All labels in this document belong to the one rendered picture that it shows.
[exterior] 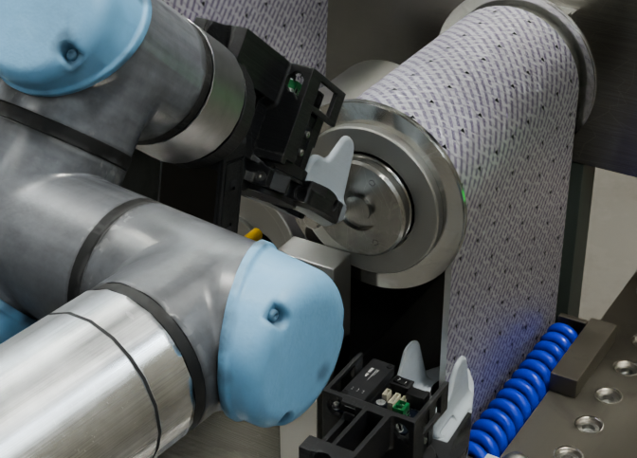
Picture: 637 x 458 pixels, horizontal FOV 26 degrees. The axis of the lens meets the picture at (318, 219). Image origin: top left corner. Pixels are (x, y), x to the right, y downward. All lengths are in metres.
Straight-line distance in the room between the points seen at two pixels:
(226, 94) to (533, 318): 0.52
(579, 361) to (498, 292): 0.12
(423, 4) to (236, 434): 0.44
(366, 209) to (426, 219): 0.04
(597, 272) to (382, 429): 2.41
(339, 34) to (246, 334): 0.80
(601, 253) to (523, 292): 2.23
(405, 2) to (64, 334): 0.80
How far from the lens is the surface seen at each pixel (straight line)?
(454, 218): 0.96
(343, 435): 0.90
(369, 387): 0.95
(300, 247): 1.01
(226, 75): 0.75
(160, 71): 0.70
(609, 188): 3.68
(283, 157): 0.83
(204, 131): 0.75
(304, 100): 0.83
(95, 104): 0.67
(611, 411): 1.16
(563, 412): 1.15
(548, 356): 1.19
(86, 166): 0.68
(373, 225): 0.97
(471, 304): 1.05
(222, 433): 1.32
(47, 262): 0.64
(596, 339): 1.21
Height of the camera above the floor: 1.73
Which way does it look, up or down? 30 degrees down
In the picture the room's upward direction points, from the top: straight up
